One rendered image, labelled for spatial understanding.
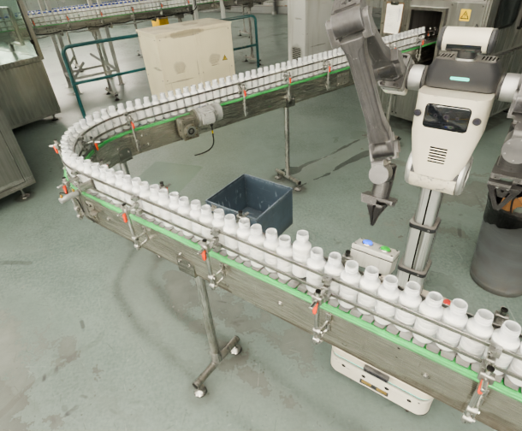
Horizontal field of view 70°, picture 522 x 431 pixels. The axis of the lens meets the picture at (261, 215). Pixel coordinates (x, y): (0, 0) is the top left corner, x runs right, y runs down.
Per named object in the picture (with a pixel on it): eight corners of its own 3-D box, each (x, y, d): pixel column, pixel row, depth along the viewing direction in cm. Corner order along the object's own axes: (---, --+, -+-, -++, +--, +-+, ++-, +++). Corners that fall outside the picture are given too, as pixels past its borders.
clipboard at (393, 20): (383, 32, 439) (387, 1, 420) (400, 34, 423) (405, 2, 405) (381, 32, 437) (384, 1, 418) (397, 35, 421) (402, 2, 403)
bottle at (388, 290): (382, 328, 110) (389, 290, 100) (369, 314, 114) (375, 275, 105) (398, 321, 112) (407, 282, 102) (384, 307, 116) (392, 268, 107)
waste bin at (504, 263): (454, 286, 253) (481, 208, 216) (469, 249, 282) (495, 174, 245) (533, 315, 230) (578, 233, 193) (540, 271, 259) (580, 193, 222)
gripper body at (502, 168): (527, 168, 88) (538, 138, 84) (522, 186, 82) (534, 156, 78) (496, 162, 92) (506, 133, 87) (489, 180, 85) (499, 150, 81)
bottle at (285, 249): (286, 283, 127) (285, 246, 117) (274, 274, 131) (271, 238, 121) (298, 274, 130) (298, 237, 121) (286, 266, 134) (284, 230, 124)
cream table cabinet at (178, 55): (218, 98, 606) (208, 17, 538) (239, 108, 565) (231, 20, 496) (155, 116, 556) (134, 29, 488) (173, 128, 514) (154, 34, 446)
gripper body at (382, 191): (391, 207, 114) (397, 184, 112) (359, 198, 119) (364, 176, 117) (396, 204, 119) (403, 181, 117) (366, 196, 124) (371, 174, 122)
